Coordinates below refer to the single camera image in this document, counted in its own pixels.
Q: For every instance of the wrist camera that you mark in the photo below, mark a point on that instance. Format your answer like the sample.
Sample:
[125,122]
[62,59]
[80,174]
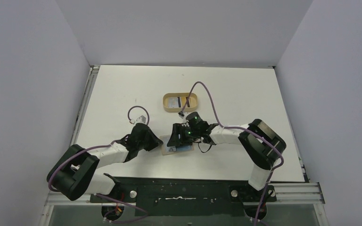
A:
[182,114]
[142,119]

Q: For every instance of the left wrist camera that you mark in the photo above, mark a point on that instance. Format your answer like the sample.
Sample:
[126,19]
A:
[142,119]

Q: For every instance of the aluminium frame rail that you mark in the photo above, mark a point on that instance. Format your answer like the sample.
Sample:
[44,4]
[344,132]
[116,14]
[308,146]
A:
[297,204]

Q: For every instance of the yellow striped card in tray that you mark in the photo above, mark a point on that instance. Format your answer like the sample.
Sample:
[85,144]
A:
[184,102]

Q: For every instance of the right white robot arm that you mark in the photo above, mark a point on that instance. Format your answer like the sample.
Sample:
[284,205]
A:
[263,145]

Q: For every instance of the oval wooden tray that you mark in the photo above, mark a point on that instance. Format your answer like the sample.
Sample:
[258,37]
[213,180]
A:
[193,99]

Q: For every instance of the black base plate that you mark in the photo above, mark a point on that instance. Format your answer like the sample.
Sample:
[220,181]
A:
[183,197]

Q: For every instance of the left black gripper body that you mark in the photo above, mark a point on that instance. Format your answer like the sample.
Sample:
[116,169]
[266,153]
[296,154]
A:
[148,139]

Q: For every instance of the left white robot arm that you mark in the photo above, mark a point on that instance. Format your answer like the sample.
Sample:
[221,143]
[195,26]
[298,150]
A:
[75,172]

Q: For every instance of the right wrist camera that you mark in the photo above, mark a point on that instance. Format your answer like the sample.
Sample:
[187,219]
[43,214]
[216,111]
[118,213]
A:
[182,114]

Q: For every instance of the left side aluminium rail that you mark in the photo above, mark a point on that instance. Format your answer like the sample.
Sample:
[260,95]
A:
[94,70]

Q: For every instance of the beige leather card holder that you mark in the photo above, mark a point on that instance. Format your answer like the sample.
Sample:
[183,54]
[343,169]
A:
[165,140]

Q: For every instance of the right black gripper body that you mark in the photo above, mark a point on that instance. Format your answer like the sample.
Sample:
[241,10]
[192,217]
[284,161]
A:
[179,137]

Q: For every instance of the white striped card in tray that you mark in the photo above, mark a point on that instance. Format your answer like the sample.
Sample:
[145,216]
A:
[174,102]

